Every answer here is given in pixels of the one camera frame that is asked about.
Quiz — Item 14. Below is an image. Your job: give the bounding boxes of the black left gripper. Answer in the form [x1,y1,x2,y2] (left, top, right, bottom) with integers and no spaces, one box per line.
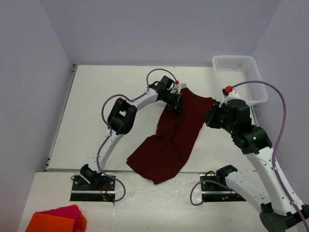
[162,91,184,116]

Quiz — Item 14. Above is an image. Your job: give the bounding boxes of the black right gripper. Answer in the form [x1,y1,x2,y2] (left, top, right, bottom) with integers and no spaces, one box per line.
[202,101,236,134]

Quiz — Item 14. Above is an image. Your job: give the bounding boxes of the dark red t-shirt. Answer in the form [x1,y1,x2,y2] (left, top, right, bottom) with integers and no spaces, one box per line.
[126,88,215,185]

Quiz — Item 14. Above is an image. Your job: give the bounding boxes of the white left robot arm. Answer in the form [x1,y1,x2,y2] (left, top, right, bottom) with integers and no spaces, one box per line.
[80,76,186,190]

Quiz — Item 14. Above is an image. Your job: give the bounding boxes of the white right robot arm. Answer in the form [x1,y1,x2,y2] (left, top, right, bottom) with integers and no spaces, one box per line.
[203,99,309,232]

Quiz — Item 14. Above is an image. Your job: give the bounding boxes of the white plastic basket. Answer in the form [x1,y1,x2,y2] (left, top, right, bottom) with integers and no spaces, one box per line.
[212,55,268,106]

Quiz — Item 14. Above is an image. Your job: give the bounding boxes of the pink folded t-shirt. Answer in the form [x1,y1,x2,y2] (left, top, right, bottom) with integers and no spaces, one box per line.
[40,205,81,219]

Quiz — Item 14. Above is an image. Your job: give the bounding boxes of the orange folded t-shirt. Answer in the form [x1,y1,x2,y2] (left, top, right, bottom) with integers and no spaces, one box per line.
[26,210,87,232]

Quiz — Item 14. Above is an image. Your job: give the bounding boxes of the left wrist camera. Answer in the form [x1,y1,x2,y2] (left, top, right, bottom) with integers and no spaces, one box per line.
[174,80,187,91]

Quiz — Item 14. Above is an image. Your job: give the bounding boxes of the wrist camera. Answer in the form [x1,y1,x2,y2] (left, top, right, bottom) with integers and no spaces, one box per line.
[174,80,187,91]
[219,86,240,108]

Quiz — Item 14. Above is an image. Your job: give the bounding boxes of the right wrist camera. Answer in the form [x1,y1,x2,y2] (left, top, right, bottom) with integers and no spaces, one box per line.
[219,86,240,108]

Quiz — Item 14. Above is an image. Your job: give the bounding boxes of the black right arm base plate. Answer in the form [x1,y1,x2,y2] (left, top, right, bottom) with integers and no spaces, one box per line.
[200,182,246,203]

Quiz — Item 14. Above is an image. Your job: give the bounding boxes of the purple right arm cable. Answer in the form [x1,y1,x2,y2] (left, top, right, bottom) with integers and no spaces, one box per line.
[190,81,309,232]

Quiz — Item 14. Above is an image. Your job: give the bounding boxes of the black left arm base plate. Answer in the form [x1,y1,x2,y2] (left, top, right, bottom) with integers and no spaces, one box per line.
[70,175,115,202]

